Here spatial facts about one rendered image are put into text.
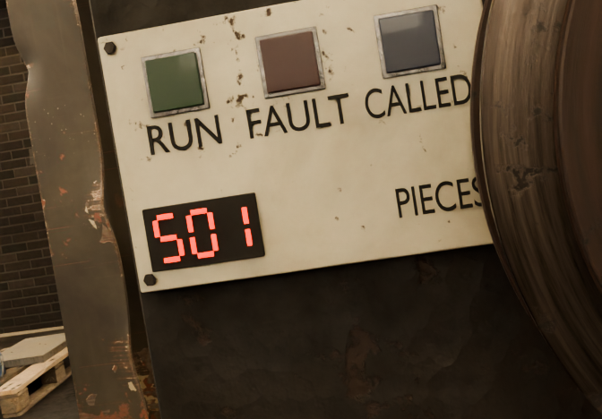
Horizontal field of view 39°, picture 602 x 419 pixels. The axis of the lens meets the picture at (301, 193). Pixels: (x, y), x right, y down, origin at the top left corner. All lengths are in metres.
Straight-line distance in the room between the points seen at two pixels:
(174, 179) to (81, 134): 2.61
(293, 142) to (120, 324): 2.67
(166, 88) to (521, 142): 0.26
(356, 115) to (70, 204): 2.70
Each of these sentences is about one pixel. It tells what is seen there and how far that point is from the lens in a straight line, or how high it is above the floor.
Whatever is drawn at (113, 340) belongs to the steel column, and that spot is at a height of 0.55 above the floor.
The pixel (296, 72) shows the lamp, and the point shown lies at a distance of 0.57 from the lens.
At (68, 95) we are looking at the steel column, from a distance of 3.21.
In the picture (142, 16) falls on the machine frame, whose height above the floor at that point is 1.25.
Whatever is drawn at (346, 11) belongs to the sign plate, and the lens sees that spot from 0.57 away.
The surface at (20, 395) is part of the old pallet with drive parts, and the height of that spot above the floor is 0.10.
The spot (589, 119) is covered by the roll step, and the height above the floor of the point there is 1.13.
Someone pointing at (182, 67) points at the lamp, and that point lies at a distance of 0.58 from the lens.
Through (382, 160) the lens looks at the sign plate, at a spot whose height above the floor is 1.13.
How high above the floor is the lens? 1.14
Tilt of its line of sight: 3 degrees down
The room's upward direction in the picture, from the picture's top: 9 degrees counter-clockwise
